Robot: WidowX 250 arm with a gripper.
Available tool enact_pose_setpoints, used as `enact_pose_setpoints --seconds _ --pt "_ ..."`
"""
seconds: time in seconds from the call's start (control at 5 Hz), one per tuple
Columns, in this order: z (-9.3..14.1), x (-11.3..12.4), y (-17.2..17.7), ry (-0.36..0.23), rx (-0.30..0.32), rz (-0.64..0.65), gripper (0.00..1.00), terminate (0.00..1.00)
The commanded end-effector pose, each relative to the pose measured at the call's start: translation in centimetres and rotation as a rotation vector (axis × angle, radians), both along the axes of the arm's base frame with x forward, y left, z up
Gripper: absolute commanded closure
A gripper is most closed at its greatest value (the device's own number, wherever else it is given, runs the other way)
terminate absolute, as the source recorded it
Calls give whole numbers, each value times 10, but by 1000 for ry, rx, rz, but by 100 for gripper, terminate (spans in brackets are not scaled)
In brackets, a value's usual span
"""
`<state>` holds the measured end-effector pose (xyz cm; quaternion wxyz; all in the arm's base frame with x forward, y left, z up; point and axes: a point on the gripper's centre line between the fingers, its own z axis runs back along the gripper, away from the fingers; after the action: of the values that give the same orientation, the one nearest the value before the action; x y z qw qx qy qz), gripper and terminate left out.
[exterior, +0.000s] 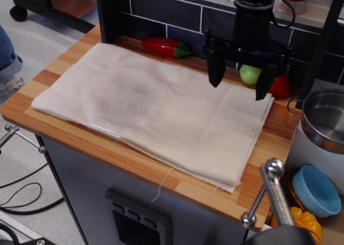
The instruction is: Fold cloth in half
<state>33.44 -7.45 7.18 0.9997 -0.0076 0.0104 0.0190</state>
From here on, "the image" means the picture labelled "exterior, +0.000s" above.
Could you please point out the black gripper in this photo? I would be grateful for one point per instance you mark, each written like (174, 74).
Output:
(273, 57)

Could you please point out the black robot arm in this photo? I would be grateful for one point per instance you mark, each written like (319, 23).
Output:
(248, 43)

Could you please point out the cream folded cloth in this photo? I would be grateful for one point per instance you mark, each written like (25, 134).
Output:
(166, 111)

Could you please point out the green toy apple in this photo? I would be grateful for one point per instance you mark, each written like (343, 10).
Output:
(249, 74)

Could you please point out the red toy fruit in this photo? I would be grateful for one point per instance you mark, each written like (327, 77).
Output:
(280, 87)

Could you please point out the red toy chili pepper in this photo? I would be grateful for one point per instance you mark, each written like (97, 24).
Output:
(167, 47)

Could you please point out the red jar on shelf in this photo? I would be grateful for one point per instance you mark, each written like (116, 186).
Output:
(300, 7)

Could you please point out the stainless steel pot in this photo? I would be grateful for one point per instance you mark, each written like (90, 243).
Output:
(322, 118)

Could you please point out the brown plate under bowl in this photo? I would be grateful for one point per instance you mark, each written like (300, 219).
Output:
(291, 195)

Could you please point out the blue plastic bowl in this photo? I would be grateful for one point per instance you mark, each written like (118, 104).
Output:
(316, 192)

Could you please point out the yellow toy pumpkin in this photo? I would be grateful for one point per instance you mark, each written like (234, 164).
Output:
(308, 221)

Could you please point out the white sneaker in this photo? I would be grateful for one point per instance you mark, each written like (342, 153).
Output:
(11, 86)

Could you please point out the person leg in jeans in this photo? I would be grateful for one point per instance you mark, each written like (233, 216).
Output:
(11, 63)

